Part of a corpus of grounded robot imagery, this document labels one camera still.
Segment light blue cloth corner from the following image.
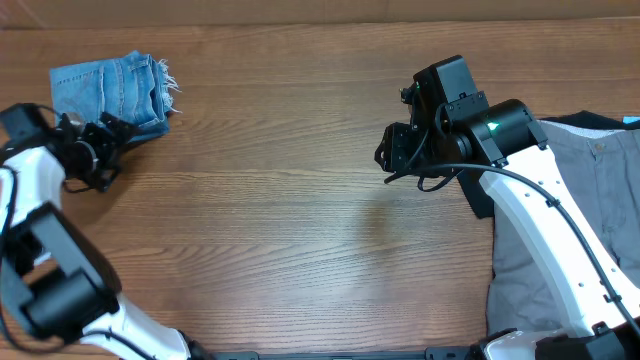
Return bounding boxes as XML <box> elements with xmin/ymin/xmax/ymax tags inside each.
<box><xmin>623</xmin><ymin>116</ymin><xmax>640</xmax><ymax>124</ymax></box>

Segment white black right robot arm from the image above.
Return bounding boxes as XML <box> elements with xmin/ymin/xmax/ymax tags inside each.
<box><xmin>375</xmin><ymin>55</ymin><xmax>639</xmax><ymax>359</ymax></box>

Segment light blue denim jeans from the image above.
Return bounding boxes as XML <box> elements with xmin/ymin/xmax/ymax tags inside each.
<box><xmin>49</xmin><ymin>51</ymin><xmax>179</xmax><ymax>144</ymax></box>

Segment grey garment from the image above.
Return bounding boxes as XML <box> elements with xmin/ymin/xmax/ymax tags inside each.
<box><xmin>486</xmin><ymin>121</ymin><xmax>639</xmax><ymax>334</ymax></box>

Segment black garment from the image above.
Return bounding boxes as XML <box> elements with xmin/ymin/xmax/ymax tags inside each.
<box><xmin>457</xmin><ymin>110</ymin><xmax>640</xmax><ymax>220</ymax></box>

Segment black table edge rail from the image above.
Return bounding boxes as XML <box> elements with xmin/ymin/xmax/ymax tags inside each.
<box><xmin>211</xmin><ymin>346</ymin><xmax>471</xmax><ymax>360</ymax></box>

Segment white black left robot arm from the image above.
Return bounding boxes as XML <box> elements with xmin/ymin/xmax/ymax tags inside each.
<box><xmin>1</xmin><ymin>103</ymin><xmax>211</xmax><ymax>360</ymax></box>

